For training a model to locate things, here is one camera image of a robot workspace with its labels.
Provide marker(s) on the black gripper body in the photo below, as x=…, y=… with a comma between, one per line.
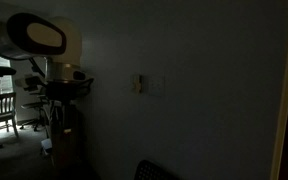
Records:
x=64, y=90

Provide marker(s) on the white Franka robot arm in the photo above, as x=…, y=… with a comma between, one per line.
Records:
x=62, y=36

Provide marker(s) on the dark wooden cabinet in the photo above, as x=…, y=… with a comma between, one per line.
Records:
x=69, y=133

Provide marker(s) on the white paper sheet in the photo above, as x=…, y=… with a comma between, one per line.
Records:
x=46, y=145

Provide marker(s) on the wooden slatted chair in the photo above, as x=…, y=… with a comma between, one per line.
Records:
x=0, y=110

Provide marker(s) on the black perforated chair back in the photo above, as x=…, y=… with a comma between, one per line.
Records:
x=150, y=171

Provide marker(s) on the light switch wall plate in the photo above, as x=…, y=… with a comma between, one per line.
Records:
x=154, y=86

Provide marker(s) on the pale door frame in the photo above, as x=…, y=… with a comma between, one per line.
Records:
x=284, y=100

